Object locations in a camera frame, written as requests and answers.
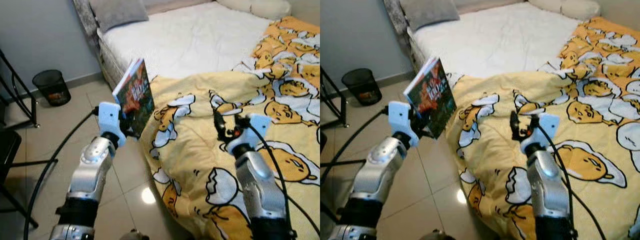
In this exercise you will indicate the red covered book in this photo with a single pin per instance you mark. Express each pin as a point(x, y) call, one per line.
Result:
point(432, 95)
point(136, 95)

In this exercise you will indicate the grey pillow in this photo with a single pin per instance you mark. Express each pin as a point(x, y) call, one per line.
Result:
point(117, 12)
point(427, 12)

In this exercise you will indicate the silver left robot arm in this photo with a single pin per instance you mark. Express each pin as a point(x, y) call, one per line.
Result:
point(380, 170)
point(92, 170)

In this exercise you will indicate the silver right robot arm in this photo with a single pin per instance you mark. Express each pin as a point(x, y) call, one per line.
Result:
point(260, 185)
point(547, 185)

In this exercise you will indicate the black mesh waste bin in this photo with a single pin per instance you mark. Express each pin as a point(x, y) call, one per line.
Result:
point(52, 87)
point(362, 87)

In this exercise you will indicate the black metal rack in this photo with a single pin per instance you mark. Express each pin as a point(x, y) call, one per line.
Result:
point(345, 112)
point(35, 112)

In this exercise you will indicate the white quilted mattress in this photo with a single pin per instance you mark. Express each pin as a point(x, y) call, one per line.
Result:
point(190, 40)
point(500, 40)

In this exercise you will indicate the dark robot foot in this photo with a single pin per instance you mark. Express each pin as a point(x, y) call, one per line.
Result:
point(435, 235)
point(134, 235)

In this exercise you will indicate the black chair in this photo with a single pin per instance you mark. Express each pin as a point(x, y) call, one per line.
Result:
point(7, 155)

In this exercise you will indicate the cream bolster pillow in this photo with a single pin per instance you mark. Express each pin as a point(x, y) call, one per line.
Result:
point(575, 7)
point(265, 7)

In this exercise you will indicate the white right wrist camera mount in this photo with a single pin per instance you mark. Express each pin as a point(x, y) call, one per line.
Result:
point(257, 127)
point(547, 125)

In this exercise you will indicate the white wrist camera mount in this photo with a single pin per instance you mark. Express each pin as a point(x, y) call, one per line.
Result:
point(547, 125)
point(400, 117)
point(257, 127)
point(109, 117)

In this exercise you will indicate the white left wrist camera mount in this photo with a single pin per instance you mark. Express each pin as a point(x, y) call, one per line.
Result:
point(400, 117)
point(109, 117)

